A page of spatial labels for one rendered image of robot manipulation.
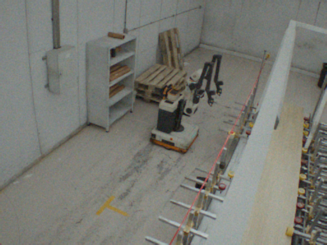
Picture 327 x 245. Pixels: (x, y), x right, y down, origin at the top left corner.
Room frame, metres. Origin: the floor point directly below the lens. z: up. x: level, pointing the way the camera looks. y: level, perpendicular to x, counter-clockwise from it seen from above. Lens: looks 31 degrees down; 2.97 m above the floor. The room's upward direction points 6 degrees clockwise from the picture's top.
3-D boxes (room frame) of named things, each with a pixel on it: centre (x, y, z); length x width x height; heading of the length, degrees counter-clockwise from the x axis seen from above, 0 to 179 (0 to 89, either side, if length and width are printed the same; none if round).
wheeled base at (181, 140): (4.42, -0.25, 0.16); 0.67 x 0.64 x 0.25; 68
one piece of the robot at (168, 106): (4.45, -0.16, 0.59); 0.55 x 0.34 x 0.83; 158
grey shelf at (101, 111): (4.95, 0.97, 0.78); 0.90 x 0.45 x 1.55; 158
